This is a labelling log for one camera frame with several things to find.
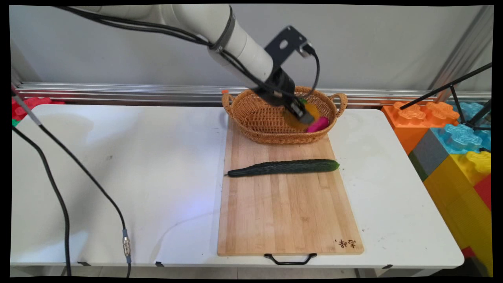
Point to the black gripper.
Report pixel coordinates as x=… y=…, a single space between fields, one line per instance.
x=277 y=86

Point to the orange toy vegetable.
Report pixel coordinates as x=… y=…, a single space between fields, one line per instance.
x=292 y=122

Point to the dark green cucumber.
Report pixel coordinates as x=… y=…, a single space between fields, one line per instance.
x=287 y=167

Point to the magenta toy vegetable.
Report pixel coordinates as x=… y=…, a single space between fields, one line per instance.
x=317 y=124

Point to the woven wicker basket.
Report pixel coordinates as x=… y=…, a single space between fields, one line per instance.
x=267 y=125

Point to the wooden bamboo cutting board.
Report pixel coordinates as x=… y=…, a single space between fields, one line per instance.
x=287 y=216

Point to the orange giant toy block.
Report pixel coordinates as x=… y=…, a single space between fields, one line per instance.
x=408 y=122

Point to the grey giant toy block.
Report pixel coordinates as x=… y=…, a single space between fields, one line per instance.
x=428 y=155

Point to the black tripod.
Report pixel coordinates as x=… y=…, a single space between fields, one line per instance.
x=456 y=94

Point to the blue giant toy block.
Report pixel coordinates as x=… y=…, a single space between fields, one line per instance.
x=463 y=135

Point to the yellow giant toy block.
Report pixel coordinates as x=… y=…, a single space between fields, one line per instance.
x=459 y=204

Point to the red giant toy block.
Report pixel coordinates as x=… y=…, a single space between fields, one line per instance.
x=484 y=190

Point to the red studded toy block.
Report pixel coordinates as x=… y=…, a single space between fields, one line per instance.
x=33 y=103

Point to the small silver wrist camera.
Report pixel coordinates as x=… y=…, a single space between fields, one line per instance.
x=306 y=49

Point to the black camera mounting bracket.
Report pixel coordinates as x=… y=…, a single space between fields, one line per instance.
x=285 y=45

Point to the aluminium frame post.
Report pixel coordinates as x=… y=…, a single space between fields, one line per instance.
x=463 y=51

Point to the aluminium rail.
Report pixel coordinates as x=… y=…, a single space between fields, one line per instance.
x=98 y=92

